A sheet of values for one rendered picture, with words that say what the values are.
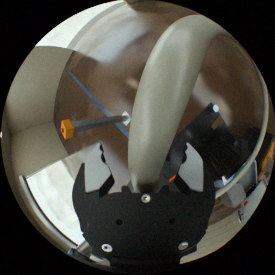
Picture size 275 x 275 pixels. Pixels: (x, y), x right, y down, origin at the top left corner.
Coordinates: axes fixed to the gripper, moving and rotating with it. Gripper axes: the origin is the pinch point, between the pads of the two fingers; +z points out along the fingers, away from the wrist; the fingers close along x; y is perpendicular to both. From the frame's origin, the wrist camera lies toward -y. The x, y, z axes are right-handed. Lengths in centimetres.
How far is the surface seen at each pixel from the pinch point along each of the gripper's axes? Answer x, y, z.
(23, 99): -576, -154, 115
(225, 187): 33.2, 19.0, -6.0
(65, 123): -61, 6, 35
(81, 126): -54, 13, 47
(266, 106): 38.8, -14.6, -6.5
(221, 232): 404, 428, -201
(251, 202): 66, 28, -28
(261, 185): 73, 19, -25
